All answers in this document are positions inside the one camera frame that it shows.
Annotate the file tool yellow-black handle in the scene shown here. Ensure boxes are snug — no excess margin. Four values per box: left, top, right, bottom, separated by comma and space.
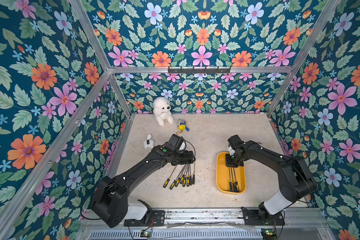
186, 164, 192, 187
232, 168, 240, 193
192, 162, 196, 185
229, 168, 237, 193
182, 165, 189, 187
228, 168, 233, 192
170, 169, 182, 190
163, 166, 177, 188
175, 165, 188, 187

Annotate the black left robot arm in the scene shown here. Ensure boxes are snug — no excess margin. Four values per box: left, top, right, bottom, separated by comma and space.
90, 134, 196, 228

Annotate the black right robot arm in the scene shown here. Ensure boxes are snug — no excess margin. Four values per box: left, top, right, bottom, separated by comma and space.
226, 135, 318, 222

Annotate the yellow plastic storage tray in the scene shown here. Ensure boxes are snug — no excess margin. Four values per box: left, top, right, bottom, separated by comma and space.
216, 152, 247, 195

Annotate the small white robot figurine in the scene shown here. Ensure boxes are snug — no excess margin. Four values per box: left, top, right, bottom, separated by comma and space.
144, 134, 155, 149

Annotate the yellow blue small toy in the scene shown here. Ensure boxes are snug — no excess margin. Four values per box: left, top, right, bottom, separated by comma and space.
176, 119, 190, 135

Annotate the white plush seal toy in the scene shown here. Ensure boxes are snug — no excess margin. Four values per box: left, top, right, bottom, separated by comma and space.
153, 97, 174, 127

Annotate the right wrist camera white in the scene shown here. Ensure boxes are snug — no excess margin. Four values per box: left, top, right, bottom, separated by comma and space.
228, 146, 235, 156

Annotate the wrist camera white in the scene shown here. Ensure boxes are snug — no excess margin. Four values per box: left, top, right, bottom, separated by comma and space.
228, 146, 235, 156
179, 142, 187, 151

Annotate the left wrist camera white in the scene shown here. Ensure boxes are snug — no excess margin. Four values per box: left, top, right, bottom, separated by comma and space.
179, 142, 187, 151

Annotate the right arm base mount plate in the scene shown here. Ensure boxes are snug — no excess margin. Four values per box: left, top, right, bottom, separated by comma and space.
241, 207, 285, 226

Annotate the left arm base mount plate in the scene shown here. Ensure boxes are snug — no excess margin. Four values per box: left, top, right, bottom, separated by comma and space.
124, 210, 166, 228

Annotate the black wall hook rail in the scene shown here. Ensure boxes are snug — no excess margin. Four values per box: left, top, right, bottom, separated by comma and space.
167, 67, 231, 75

